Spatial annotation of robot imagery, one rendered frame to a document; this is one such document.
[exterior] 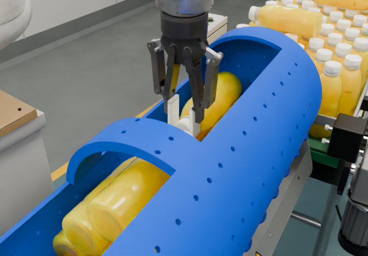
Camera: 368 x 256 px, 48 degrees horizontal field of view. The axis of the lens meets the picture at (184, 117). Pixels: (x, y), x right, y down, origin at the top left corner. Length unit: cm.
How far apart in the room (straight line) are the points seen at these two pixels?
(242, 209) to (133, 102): 247
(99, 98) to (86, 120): 29
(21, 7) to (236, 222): 79
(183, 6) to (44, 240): 40
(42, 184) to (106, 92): 202
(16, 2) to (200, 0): 60
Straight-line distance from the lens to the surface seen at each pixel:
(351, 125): 104
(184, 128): 75
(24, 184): 114
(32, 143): 110
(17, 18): 112
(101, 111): 292
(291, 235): 209
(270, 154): 64
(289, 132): 71
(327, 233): 175
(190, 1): 61
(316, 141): 113
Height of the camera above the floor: 155
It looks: 34 degrees down
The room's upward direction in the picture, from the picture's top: straight up
